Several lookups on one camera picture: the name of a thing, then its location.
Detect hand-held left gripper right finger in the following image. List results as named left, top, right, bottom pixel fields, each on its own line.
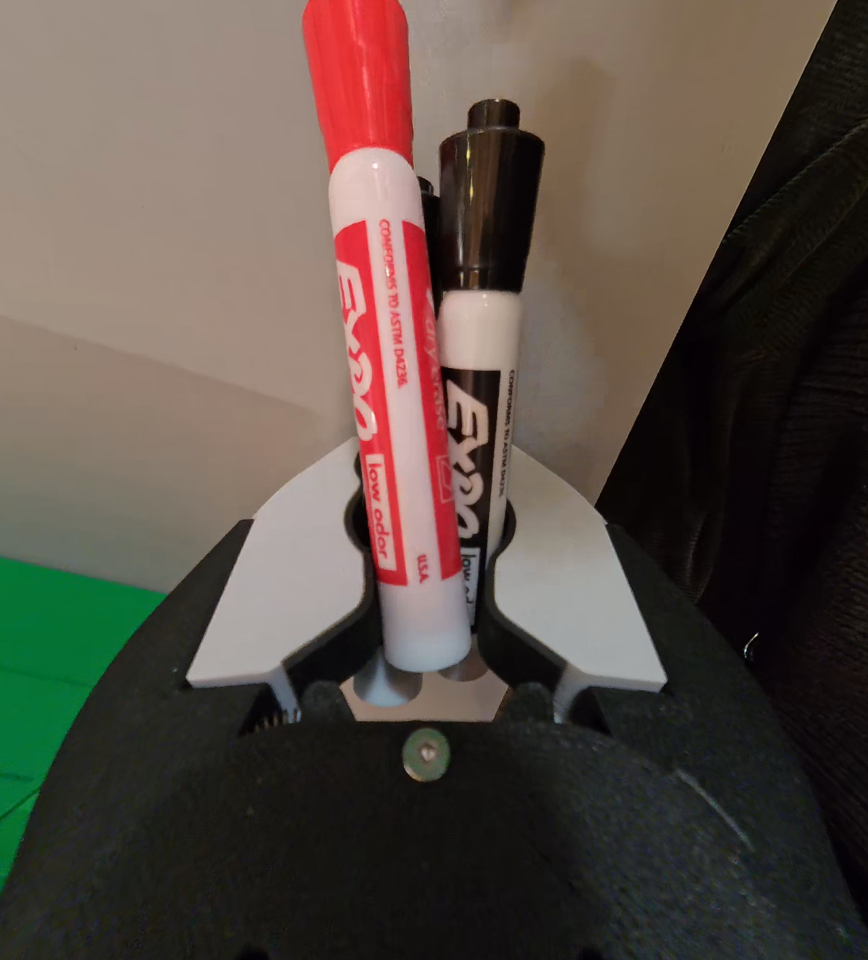
left=479, top=442, right=667, bottom=723

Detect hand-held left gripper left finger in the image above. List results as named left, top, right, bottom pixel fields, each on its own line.
left=188, top=436, right=386, bottom=706

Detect black dry erase marker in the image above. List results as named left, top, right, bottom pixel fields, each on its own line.
left=434, top=97, right=547, bottom=684
left=353, top=174, right=444, bottom=708

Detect green plastic bin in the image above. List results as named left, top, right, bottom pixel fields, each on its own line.
left=0, top=546, right=170, bottom=924

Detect red dry erase marker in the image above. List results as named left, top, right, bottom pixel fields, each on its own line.
left=300, top=0, right=477, bottom=672

